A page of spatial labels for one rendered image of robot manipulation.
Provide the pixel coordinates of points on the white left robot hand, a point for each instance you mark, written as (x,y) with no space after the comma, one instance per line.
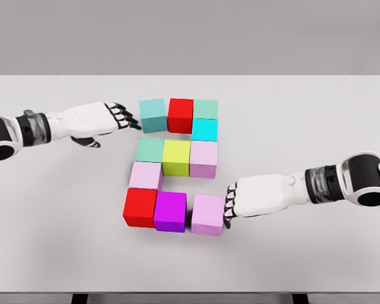
(92,118)

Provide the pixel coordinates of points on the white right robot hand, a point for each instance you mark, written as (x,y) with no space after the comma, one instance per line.
(253,196)

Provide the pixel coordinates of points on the light pink cube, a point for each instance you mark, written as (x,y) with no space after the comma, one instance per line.
(145,174)
(203,158)
(207,214)

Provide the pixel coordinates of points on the teal blue cube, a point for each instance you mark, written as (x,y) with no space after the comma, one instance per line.
(153,114)

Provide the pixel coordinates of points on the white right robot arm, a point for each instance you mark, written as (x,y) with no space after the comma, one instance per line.
(342,183)

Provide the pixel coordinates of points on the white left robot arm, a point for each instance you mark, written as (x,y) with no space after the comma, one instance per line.
(22,130)

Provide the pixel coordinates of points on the sea green cube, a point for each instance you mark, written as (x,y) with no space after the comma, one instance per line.
(149,149)
(206,109)

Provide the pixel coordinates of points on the bright cyan cube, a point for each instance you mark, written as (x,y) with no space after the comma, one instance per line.
(205,130)

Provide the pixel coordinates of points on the purple cube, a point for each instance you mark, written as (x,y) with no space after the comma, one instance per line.
(171,211)

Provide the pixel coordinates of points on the yellow-green cube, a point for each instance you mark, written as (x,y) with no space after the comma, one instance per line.
(176,157)

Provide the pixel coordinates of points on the red cube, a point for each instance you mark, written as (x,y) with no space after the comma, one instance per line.
(180,115)
(140,207)

